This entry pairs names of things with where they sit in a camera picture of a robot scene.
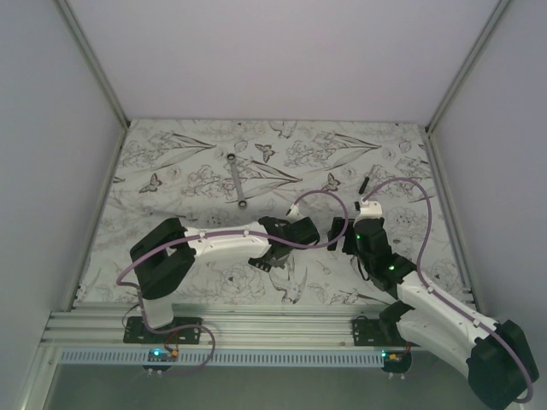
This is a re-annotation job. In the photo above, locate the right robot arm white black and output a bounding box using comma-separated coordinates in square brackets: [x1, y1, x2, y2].
[327, 217, 539, 409]

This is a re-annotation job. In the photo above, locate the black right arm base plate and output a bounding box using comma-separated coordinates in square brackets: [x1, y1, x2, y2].
[350, 316, 407, 347]

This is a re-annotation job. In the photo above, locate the white slotted cable duct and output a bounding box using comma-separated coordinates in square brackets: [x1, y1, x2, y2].
[59, 348, 383, 368]

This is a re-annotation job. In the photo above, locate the right aluminium frame post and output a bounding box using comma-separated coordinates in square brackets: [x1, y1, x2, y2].
[426, 0, 514, 138]

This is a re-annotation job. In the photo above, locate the controller board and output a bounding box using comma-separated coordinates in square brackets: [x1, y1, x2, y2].
[147, 348, 179, 363]
[381, 350, 412, 374]

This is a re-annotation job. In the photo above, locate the black cylindrical pen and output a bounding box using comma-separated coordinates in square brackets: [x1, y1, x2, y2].
[358, 176, 370, 195]

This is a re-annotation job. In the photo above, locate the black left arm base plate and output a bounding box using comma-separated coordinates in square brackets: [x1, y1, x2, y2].
[123, 316, 203, 345]

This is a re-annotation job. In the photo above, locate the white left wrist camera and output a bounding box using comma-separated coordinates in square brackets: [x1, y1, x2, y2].
[286, 204, 300, 216]

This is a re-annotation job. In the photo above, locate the silver combination wrench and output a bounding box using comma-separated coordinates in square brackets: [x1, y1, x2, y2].
[226, 153, 247, 209]

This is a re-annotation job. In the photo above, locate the aluminium mounting rail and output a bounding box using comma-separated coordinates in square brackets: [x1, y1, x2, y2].
[40, 302, 383, 350]

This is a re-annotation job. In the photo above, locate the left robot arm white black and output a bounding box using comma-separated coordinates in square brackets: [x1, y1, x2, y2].
[129, 216, 320, 343]

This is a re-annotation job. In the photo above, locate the aluminium frame post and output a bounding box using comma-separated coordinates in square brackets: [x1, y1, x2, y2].
[52, 0, 131, 130]
[426, 0, 514, 138]

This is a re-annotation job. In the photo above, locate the left aluminium frame post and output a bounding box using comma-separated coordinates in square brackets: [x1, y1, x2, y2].
[52, 0, 131, 130]

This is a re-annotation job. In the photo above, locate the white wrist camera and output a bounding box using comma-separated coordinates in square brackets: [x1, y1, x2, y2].
[356, 200, 383, 220]
[286, 204, 300, 216]

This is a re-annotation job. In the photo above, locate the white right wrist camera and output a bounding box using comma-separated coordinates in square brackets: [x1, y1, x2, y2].
[356, 200, 383, 220]

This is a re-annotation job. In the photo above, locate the left controller board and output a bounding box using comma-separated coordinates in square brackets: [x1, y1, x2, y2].
[147, 348, 179, 363]

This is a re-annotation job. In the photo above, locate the right controller board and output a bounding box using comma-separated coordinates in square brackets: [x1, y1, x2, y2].
[381, 350, 412, 374]

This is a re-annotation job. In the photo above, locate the black fuse box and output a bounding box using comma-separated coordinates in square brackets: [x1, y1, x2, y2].
[248, 258, 272, 272]

